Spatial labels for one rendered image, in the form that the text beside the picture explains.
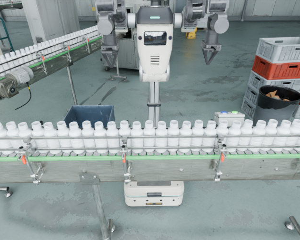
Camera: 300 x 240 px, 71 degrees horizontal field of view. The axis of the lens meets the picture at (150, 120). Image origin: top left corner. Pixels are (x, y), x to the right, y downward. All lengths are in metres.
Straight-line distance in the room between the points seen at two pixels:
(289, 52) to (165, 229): 2.48
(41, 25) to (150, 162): 6.06
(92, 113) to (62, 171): 0.62
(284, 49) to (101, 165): 2.60
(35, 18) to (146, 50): 5.61
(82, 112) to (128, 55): 3.24
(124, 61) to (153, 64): 3.41
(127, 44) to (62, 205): 3.47
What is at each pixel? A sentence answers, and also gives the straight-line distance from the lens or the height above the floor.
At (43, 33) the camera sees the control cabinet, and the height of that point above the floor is 0.60.
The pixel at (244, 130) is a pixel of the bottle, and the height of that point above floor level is 1.12.
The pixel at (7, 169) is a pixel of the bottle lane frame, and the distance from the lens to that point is 1.30.
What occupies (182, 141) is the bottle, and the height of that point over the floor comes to 1.07.
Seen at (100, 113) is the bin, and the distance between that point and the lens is 1.65.
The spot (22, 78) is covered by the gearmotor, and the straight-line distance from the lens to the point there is 2.27.
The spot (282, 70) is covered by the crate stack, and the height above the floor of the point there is 0.79.
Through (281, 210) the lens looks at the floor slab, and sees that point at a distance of 2.37.
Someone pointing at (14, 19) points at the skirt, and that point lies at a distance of 14.81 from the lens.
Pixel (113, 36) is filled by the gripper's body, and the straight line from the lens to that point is 0.97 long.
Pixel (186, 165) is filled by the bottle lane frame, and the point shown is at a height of 0.94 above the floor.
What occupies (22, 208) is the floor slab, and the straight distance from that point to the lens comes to 2.37.
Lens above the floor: 1.71
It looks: 33 degrees down
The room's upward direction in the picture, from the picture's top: straight up
